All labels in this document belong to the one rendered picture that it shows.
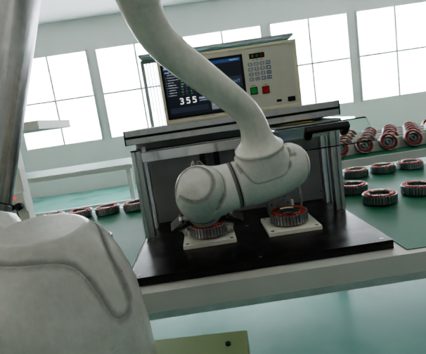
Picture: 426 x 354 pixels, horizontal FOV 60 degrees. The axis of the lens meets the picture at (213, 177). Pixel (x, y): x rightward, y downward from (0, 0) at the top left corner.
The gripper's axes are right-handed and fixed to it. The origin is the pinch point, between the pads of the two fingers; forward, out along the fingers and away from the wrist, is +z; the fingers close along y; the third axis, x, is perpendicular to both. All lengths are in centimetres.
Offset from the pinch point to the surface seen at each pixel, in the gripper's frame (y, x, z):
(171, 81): 4.7, -45.3, -9.9
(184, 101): 1.7, -39.4, -6.6
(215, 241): -1.5, 5.5, -5.1
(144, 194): 18.5, -13.8, 2.5
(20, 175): 85, -49, 51
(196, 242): 3.8, 4.7, -4.0
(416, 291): -108, 30, 112
